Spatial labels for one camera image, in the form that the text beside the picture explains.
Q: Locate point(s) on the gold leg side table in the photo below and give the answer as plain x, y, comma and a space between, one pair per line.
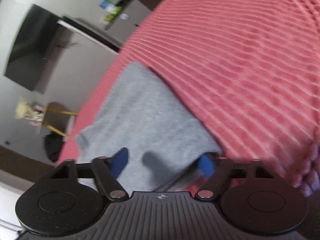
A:
57, 121

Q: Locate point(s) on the grey bedside cabinet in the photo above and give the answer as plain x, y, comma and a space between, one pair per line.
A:
128, 20

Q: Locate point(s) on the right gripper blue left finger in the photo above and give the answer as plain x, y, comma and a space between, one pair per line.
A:
106, 172

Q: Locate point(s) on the yellow wrapped flower bouquet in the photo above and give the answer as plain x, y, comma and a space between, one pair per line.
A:
33, 113

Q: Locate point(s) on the black bag on floor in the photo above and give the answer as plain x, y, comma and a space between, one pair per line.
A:
53, 144

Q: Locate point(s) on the black wall television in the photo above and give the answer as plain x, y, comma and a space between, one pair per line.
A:
32, 46

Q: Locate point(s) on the pink ribbed bed blanket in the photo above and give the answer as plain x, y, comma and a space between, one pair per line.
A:
248, 69

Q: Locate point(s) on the grey sweatpants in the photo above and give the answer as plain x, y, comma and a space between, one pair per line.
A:
142, 114

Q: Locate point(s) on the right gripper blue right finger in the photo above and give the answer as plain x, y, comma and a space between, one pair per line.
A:
217, 171

